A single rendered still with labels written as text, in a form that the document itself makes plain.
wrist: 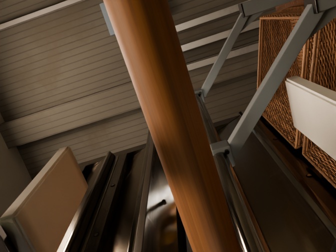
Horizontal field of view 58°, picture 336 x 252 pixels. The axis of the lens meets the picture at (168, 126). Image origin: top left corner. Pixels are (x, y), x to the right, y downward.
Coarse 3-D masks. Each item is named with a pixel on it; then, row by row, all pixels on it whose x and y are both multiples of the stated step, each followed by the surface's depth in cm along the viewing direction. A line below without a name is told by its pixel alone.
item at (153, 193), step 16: (144, 176) 109; (160, 176) 119; (144, 192) 98; (160, 192) 109; (144, 208) 89; (160, 208) 100; (144, 224) 82; (160, 224) 93; (176, 224) 108; (144, 240) 76; (160, 240) 86; (176, 240) 100
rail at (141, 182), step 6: (144, 156) 127; (144, 162) 121; (144, 168) 115; (144, 174) 111; (138, 186) 104; (138, 192) 100; (138, 198) 96; (138, 204) 93; (138, 210) 90; (138, 216) 87; (132, 222) 85; (132, 228) 83; (132, 234) 80; (132, 240) 78; (132, 246) 75
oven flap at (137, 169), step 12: (132, 156) 177; (132, 168) 159; (132, 180) 144; (120, 192) 142; (132, 192) 132; (120, 204) 130; (132, 204) 122; (120, 216) 120; (132, 216) 113; (120, 228) 111; (108, 240) 110; (120, 240) 104
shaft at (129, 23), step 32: (128, 0) 14; (160, 0) 14; (128, 32) 14; (160, 32) 14; (128, 64) 15; (160, 64) 14; (160, 96) 15; (192, 96) 16; (160, 128) 16; (192, 128) 16; (160, 160) 17; (192, 160) 16; (192, 192) 17; (192, 224) 18; (224, 224) 18
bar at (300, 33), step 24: (264, 0) 91; (288, 0) 91; (312, 0) 48; (240, 24) 94; (312, 24) 49; (288, 48) 50; (216, 72) 99; (264, 96) 53; (240, 120) 55; (216, 144) 57; (240, 144) 56; (240, 192) 43; (240, 216) 37; (240, 240) 35; (264, 240) 34
